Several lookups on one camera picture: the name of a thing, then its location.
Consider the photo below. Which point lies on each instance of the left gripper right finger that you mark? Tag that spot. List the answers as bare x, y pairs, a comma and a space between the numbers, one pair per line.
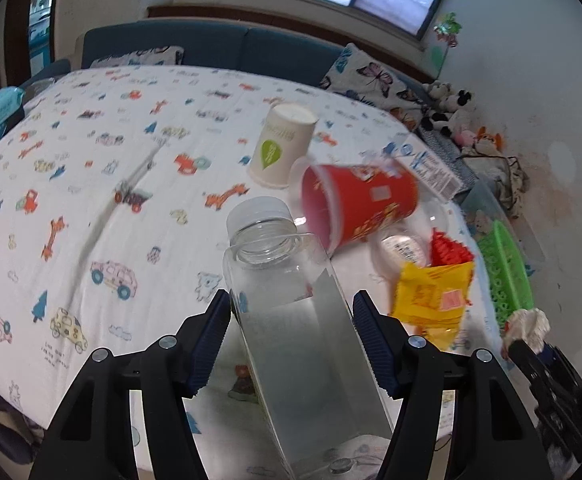
492, 436

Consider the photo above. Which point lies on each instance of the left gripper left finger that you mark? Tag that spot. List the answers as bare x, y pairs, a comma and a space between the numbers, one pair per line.
90, 436

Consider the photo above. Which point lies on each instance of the white paper tissue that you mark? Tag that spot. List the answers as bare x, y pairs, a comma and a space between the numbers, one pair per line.
532, 326

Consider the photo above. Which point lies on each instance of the clear square plastic bottle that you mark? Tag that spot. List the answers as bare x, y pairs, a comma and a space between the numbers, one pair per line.
308, 366

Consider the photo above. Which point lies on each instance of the clear plastic lid container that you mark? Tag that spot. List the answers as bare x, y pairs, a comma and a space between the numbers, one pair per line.
408, 240

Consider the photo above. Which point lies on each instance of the white milk carton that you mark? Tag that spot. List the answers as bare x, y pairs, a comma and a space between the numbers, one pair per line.
407, 152

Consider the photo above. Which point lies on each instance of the green plastic basket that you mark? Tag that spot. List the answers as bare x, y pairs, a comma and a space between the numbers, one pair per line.
509, 286

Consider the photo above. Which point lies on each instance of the yellow snack wrapper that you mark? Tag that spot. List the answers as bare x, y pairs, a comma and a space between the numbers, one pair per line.
432, 299

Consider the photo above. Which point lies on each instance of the red foam fruit net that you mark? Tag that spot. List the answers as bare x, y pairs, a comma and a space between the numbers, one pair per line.
444, 251

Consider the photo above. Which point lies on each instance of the printed white table cloth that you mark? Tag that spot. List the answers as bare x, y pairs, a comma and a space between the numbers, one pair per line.
114, 194

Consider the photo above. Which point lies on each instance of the clear plastic storage box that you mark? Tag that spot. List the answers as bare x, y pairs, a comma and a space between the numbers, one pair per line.
481, 209

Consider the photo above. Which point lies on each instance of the red paper cup with lid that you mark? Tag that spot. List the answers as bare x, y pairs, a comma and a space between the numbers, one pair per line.
341, 204

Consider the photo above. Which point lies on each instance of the orange fox plush toy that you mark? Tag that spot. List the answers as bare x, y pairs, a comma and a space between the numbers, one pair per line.
489, 144

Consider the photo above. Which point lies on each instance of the pink plush toy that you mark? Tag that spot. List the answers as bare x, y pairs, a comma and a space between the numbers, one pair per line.
464, 138

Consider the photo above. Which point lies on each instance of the black white plush toy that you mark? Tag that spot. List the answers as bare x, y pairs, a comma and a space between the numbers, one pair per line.
449, 112

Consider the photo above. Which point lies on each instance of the white paper cup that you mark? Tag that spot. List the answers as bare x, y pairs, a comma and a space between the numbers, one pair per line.
287, 132

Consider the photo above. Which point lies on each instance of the butterfly print pillow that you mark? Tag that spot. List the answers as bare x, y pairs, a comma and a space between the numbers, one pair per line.
359, 77

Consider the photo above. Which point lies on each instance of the blue sofa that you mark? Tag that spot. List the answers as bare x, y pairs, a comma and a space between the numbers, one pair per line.
231, 45

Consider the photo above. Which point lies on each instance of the colourful pinwheel wall decoration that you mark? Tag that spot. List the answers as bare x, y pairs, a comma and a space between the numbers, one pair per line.
448, 29

